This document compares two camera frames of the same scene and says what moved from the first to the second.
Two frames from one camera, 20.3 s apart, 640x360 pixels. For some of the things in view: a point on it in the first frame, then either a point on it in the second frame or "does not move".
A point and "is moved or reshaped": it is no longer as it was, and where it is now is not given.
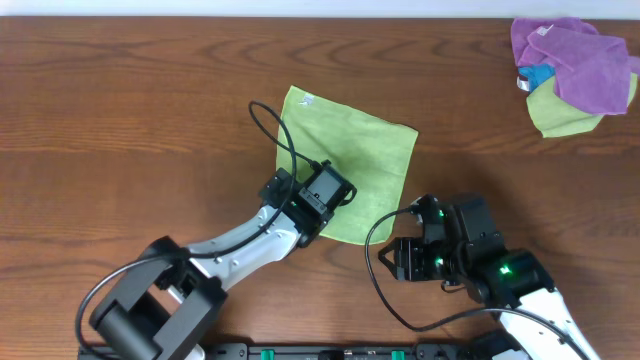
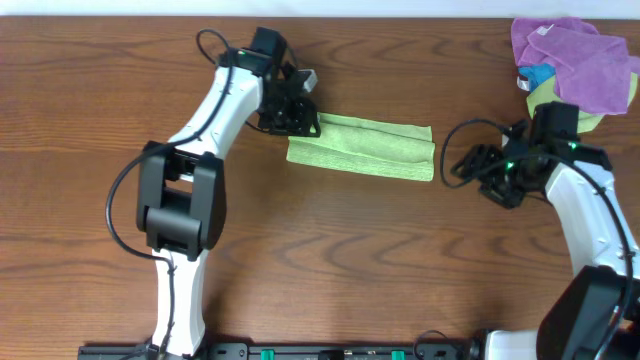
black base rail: (292, 351) does not move
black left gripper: (310, 220) -> (292, 118)
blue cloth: (537, 73) does not move
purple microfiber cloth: (592, 70) does not move
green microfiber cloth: (373, 154) is moved or reshaped
